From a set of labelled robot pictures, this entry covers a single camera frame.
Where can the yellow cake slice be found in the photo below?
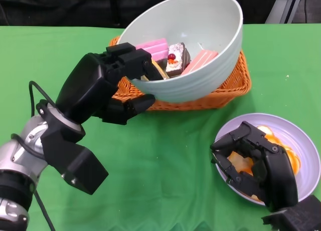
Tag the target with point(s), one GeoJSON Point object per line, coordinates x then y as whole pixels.
{"type": "Point", "coordinates": [161, 70]}

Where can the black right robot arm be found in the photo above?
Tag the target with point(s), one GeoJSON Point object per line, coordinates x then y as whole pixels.
{"type": "Point", "coordinates": [298, 216]}

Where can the salmon striped cake block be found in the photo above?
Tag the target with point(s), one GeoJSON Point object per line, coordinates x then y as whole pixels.
{"type": "Point", "coordinates": [200, 60]}

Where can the small orange striped bread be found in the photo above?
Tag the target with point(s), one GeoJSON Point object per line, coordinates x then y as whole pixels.
{"type": "Point", "coordinates": [240, 162]}

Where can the black backdrop curtain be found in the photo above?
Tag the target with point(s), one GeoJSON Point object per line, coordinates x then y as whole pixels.
{"type": "Point", "coordinates": [62, 5]}

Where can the large round twisted bread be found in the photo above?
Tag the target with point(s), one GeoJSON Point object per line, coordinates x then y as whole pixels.
{"type": "Point", "coordinates": [292, 158]}

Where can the lilac round plate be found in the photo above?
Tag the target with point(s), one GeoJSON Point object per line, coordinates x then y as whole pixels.
{"type": "Point", "coordinates": [301, 135]}

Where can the green tablecloth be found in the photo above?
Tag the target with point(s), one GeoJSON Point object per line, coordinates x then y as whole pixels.
{"type": "Point", "coordinates": [50, 53]}

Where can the grey metal frame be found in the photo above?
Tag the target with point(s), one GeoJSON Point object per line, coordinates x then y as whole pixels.
{"type": "Point", "coordinates": [279, 9]}

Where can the pink cake slice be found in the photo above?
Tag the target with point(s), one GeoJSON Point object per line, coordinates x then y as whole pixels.
{"type": "Point", "coordinates": [155, 46]}

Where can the grey round bowl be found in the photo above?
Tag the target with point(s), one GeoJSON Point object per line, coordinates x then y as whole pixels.
{"type": "Point", "coordinates": [200, 20]}

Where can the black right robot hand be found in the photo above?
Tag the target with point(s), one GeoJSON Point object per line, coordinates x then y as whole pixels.
{"type": "Point", "coordinates": [278, 176]}

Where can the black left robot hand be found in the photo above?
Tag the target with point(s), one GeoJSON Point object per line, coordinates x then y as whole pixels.
{"type": "Point", "coordinates": [85, 90]}

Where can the orange wicker basket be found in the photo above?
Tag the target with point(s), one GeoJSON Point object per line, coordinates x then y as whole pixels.
{"type": "Point", "coordinates": [225, 90]}

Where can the chocolate cake slice with cherry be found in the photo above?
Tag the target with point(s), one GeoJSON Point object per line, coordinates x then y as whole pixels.
{"type": "Point", "coordinates": [176, 56]}

